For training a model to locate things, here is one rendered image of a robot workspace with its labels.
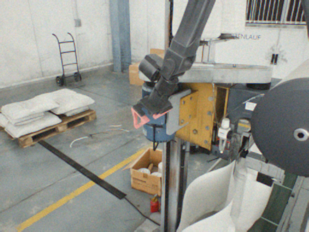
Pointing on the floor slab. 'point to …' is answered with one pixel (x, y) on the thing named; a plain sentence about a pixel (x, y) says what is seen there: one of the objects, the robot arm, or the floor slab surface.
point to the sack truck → (66, 65)
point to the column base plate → (148, 225)
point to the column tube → (175, 149)
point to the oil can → (154, 203)
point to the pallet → (24, 141)
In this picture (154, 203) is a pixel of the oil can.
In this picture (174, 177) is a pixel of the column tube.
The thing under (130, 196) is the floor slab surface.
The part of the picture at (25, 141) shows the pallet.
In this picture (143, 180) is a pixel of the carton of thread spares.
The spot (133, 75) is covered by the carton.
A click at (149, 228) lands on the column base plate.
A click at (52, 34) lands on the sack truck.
